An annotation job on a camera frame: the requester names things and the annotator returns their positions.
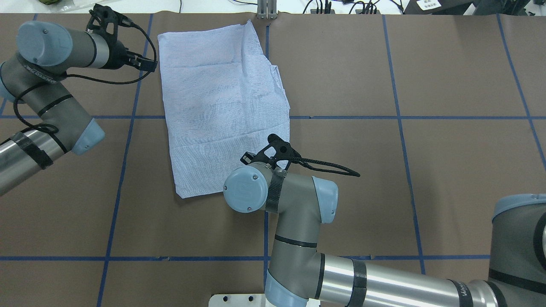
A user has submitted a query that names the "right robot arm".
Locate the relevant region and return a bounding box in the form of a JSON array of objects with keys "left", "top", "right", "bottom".
[{"left": 224, "top": 162, "right": 546, "bottom": 307}]

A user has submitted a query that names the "black box with label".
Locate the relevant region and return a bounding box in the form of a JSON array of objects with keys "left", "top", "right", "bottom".
[{"left": 403, "top": 0, "right": 473, "bottom": 15}]

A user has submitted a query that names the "aluminium profile post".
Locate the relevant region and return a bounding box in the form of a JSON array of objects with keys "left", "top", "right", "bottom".
[{"left": 257, "top": 0, "right": 278, "bottom": 20}]

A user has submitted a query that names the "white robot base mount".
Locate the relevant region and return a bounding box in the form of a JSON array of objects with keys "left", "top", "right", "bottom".
[{"left": 208, "top": 293, "right": 267, "bottom": 307}]

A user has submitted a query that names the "green folded cloth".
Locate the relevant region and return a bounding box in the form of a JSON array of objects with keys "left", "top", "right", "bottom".
[{"left": 38, "top": 0, "right": 64, "bottom": 6}]

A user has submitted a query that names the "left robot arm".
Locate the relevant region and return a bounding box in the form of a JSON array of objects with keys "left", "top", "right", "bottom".
[{"left": 1, "top": 16, "right": 158, "bottom": 195}]

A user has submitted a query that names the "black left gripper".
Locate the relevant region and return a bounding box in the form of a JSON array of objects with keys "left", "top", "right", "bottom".
[{"left": 109, "top": 41, "right": 158, "bottom": 72}]

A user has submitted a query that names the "light blue striped shirt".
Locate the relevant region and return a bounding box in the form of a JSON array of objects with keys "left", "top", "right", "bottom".
[{"left": 158, "top": 20, "right": 290, "bottom": 199}]

